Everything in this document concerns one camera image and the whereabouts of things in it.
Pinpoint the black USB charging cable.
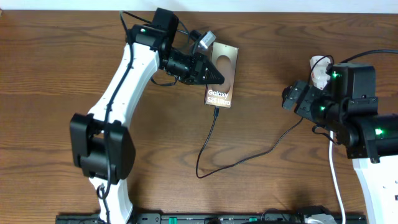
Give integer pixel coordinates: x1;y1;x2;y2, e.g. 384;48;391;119
195;55;335;180

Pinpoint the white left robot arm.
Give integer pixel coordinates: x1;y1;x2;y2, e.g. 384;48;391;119
70;8;224;223

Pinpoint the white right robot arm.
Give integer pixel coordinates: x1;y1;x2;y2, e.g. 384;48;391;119
282;62;397;223

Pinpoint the white power strip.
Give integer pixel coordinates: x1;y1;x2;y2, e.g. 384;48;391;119
310;55;331;90

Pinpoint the white power strip cord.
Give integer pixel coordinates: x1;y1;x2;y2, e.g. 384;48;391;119
328;130;347;224

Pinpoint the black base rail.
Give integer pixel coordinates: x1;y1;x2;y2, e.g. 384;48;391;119
55;205;368;224

